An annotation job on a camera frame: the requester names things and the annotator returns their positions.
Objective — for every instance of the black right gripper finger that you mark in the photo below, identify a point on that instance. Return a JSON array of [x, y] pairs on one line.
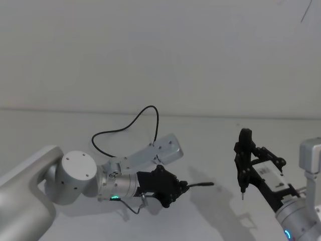
[[272, 157], [243, 155]]

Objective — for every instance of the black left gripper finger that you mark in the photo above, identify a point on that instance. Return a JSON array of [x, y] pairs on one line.
[[179, 193], [181, 184]]

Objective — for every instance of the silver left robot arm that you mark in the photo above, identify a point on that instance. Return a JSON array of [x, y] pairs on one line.
[[75, 173]]

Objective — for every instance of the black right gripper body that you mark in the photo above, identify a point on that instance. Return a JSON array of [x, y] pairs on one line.
[[272, 183]]

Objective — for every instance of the plain pale wall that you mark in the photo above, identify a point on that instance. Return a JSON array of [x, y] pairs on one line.
[[150, 50]]

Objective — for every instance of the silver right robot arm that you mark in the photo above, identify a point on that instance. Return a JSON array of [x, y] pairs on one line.
[[306, 200]]

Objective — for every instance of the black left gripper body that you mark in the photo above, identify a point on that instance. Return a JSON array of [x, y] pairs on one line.
[[155, 183]]

